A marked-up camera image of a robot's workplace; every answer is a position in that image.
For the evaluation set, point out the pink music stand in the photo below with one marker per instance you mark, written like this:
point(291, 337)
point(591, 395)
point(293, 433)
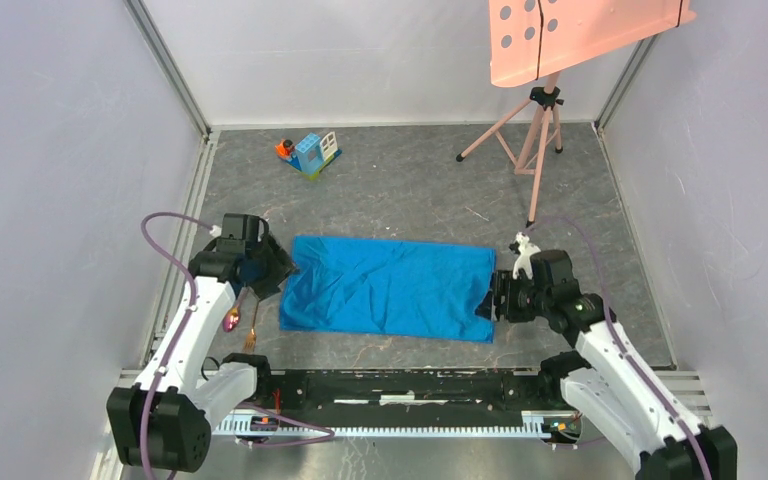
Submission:
point(533, 42)

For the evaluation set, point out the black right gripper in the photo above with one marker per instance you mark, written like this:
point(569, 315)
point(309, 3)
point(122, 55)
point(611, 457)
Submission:
point(504, 284)

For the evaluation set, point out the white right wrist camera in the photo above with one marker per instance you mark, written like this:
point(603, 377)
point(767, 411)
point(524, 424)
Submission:
point(523, 248)

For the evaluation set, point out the copper metallic fork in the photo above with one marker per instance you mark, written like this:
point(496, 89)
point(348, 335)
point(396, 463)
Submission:
point(250, 342)

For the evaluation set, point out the blue cloth napkin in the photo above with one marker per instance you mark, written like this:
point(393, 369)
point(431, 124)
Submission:
point(388, 287)

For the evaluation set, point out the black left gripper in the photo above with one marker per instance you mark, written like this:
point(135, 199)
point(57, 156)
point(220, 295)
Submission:
point(282, 266)

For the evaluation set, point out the colourful toy block house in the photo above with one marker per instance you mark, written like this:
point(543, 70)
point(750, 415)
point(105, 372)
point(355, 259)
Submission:
point(311, 155)

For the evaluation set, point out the pink purple metallic spoon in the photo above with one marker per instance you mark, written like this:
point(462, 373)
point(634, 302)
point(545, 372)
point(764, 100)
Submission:
point(232, 317)

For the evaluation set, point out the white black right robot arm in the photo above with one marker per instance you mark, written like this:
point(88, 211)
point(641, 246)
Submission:
point(604, 377)

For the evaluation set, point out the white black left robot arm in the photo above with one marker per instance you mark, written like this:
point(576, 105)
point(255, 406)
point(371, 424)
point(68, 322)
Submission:
point(165, 419)

